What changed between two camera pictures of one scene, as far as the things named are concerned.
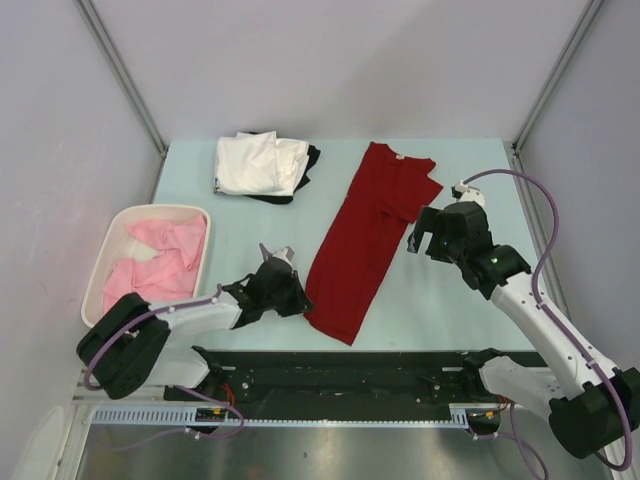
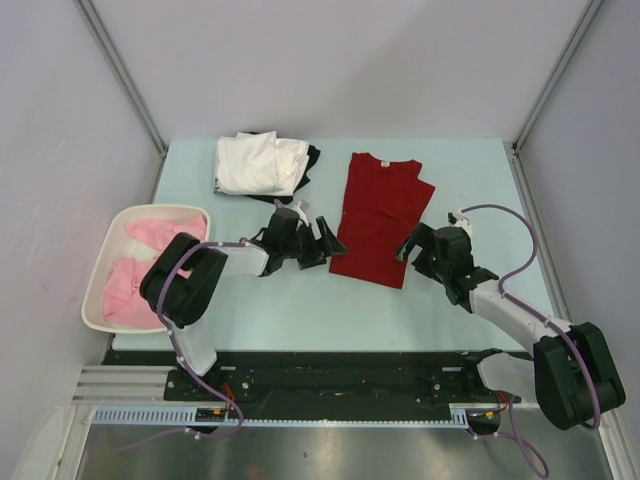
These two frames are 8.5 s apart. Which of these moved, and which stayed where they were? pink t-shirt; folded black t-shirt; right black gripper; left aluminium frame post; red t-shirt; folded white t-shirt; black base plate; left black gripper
Moved: right black gripper; red t-shirt; left black gripper
Stayed: folded white t-shirt; folded black t-shirt; left aluminium frame post; pink t-shirt; black base plate
